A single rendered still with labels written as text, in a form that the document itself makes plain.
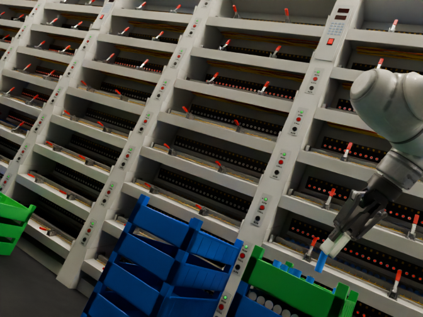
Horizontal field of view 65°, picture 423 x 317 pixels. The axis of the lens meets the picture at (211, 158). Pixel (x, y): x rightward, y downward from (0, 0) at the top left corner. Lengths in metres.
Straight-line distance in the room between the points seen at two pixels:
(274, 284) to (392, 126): 0.41
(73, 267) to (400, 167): 1.33
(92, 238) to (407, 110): 1.31
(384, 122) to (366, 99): 0.07
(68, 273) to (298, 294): 1.16
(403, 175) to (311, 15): 1.22
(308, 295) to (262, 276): 0.10
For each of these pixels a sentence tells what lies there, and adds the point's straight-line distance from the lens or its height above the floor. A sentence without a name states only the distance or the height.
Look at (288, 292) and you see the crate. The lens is 0.73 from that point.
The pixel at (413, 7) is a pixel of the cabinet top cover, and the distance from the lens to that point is 1.77.
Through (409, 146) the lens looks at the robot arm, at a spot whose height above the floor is 0.81.
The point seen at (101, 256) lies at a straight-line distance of 1.62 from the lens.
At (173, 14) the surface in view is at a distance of 1.99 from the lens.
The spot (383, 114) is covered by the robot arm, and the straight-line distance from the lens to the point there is 0.77.
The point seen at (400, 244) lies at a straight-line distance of 1.22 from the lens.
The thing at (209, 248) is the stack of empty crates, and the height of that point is 0.43.
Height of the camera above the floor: 0.46
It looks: 11 degrees up
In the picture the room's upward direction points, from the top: 25 degrees clockwise
